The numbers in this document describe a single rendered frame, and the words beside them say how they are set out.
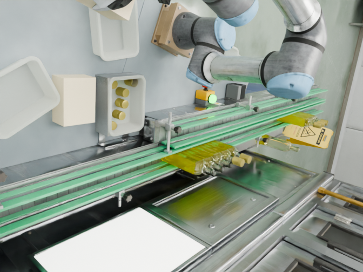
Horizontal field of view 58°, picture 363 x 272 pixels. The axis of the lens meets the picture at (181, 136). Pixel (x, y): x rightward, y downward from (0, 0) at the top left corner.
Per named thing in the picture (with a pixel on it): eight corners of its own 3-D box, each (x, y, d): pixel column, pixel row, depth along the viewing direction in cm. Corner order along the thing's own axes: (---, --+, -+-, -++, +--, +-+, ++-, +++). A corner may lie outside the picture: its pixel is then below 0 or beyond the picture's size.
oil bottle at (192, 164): (160, 160, 142) (199, 177, 128) (161, 148, 140) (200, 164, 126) (169, 157, 146) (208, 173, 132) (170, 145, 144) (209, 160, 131)
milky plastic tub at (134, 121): (95, 131, 127) (109, 137, 122) (95, 74, 120) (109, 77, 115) (130, 124, 140) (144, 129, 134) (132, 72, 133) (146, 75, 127)
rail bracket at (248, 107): (234, 107, 175) (255, 112, 167) (235, 93, 173) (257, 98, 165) (237, 106, 178) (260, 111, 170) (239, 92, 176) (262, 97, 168)
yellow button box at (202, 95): (194, 102, 169) (205, 106, 165) (195, 88, 167) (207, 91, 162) (202, 101, 174) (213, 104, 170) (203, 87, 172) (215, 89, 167)
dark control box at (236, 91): (224, 97, 189) (236, 100, 184) (226, 83, 186) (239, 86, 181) (232, 95, 195) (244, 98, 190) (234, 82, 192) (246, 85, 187)
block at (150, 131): (141, 139, 139) (153, 144, 134) (142, 117, 136) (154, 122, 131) (148, 137, 141) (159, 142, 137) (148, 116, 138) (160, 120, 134)
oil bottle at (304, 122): (276, 120, 220) (318, 131, 203) (277, 112, 218) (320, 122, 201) (280, 119, 224) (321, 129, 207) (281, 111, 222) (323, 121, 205)
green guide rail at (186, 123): (162, 126, 136) (176, 131, 131) (162, 124, 135) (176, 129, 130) (317, 89, 262) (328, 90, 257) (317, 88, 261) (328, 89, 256)
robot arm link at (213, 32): (215, 25, 136) (243, 26, 127) (204, 55, 136) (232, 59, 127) (199, 10, 126) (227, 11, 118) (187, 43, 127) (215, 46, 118)
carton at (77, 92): (52, 121, 113) (63, 126, 108) (52, 74, 108) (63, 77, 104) (82, 117, 122) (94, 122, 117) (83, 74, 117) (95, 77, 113)
